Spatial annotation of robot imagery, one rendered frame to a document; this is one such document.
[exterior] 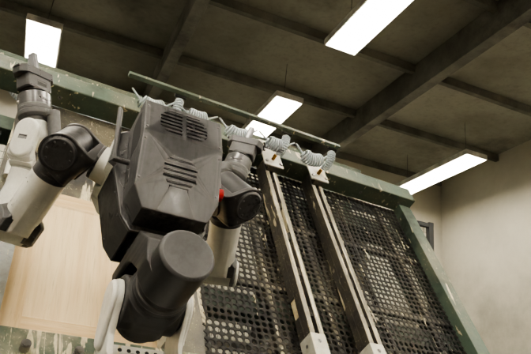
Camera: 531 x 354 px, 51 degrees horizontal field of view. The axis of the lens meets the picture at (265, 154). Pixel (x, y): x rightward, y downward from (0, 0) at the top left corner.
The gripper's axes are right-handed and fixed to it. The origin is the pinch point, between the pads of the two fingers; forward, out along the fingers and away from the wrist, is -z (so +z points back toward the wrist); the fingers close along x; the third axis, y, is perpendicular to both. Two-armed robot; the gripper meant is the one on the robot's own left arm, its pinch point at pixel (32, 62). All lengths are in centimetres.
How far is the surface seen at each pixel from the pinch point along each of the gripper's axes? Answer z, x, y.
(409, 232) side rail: 42, 188, 55
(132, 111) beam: -17, 72, -22
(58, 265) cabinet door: 53, 22, -16
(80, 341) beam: 77, 15, -2
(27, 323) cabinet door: 71, 7, -13
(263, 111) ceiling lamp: -169, 420, -110
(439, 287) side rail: 72, 171, 65
